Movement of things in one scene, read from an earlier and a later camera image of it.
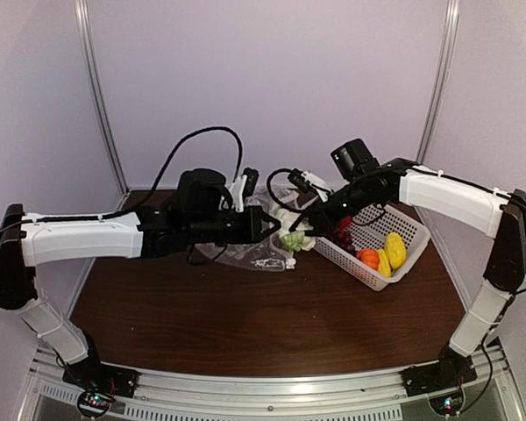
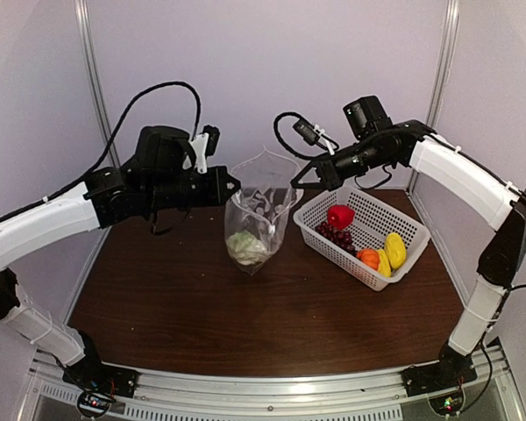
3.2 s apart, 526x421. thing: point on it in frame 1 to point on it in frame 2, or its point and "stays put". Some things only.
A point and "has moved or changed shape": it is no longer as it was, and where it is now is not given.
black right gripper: [313, 215] to [329, 176]
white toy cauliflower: [295, 240] to [246, 249]
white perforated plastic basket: [373, 236] stays put
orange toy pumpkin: [370, 257] stays put
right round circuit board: [449, 404] stays put
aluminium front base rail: [382, 396] stays put
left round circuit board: [94, 403] stays put
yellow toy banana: [384, 265] stays put
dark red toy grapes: [344, 239] stays put
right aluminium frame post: [441, 74] stays put
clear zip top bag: [268, 253] has moved or changed shape
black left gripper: [252, 233] to [216, 196]
